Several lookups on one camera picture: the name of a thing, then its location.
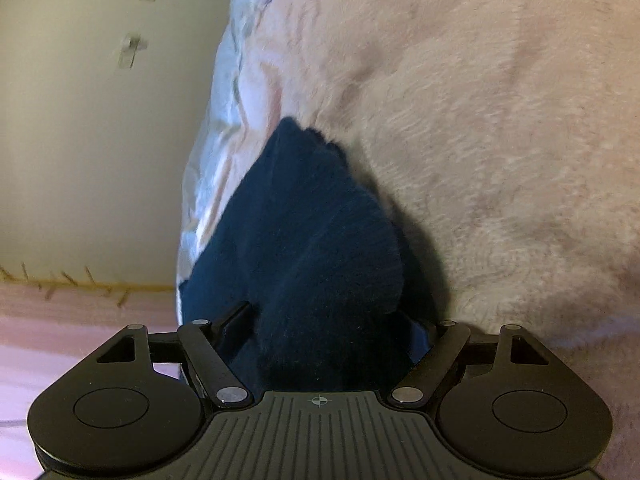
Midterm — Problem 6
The white wall outlet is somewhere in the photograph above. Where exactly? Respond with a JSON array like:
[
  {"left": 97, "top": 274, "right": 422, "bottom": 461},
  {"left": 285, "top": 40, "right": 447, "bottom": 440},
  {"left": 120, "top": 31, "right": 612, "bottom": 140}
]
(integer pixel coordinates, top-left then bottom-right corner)
[{"left": 117, "top": 34, "right": 149, "bottom": 68}]

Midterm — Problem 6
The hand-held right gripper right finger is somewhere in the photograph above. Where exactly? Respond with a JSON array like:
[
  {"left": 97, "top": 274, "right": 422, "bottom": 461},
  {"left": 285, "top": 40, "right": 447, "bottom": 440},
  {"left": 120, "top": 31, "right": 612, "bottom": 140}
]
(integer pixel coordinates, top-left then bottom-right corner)
[{"left": 389, "top": 311, "right": 559, "bottom": 408}]

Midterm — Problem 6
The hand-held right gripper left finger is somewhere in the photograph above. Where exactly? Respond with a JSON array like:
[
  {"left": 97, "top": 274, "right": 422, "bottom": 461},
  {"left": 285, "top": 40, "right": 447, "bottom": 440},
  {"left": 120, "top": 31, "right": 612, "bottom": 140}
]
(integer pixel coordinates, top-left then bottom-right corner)
[{"left": 96, "top": 301, "right": 252, "bottom": 409}]

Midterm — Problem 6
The blue knit sweater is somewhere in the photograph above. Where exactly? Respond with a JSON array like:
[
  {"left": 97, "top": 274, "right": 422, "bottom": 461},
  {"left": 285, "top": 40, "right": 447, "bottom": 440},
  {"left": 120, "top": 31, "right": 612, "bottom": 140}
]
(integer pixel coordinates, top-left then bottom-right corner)
[{"left": 177, "top": 116, "right": 451, "bottom": 393}]

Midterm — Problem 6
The pink fleece bedsheet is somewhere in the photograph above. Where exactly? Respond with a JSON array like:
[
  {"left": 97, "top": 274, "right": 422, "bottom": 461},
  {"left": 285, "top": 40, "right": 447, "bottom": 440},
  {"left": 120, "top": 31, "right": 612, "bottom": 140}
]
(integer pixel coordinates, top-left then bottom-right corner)
[{"left": 240, "top": 0, "right": 640, "bottom": 351}]

